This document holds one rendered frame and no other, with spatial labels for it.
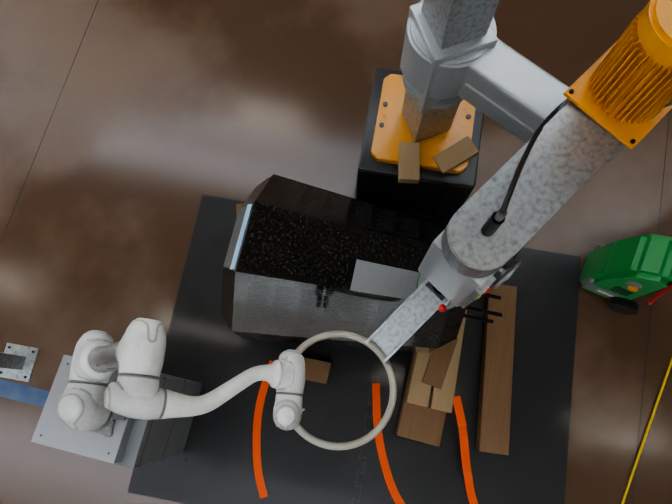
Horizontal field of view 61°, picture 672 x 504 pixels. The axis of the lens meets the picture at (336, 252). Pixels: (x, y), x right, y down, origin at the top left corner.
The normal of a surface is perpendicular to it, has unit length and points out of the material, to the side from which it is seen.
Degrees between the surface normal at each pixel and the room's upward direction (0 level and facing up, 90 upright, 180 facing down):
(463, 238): 0
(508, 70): 0
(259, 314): 45
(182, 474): 0
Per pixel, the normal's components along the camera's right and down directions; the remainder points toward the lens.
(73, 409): -0.04, -0.21
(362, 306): -0.12, 0.49
